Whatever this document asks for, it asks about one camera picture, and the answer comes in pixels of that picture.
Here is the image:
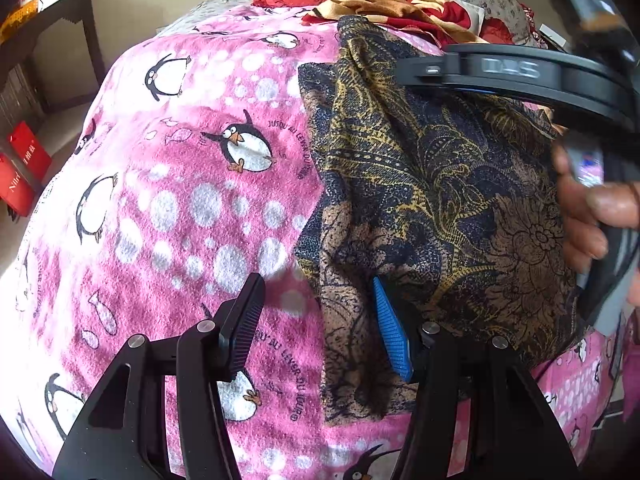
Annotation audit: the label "person's right hand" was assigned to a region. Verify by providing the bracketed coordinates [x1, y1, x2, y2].
[551, 144, 640, 277]

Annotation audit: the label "pink penguin print blanket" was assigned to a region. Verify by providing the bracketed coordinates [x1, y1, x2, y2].
[12, 4, 626, 480]

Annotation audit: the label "dark floral patterned cloth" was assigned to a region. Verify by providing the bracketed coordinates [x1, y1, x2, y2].
[295, 15, 591, 426]

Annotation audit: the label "dark wooden side table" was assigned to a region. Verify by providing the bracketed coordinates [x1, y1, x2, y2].
[0, 0, 107, 116]

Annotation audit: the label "gold and red blanket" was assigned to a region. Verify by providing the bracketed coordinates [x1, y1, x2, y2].
[302, 0, 483, 46]

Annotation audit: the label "red frilled pillow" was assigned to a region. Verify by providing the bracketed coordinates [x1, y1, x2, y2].
[475, 2, 535, 51]

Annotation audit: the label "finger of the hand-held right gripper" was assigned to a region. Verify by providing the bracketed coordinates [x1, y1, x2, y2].
[397, 44, 640, 133]

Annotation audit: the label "red paper bag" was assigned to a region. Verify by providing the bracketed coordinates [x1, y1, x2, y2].
[0, 152, 36, 218]

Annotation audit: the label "red boxes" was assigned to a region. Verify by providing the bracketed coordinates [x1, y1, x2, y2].
[7, 120, 53, 183]

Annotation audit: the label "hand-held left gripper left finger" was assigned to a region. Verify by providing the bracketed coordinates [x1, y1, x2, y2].
[52, 272, 266, 480]

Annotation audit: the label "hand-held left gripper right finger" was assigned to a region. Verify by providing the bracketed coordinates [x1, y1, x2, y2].
[372, 276, 583, 480]

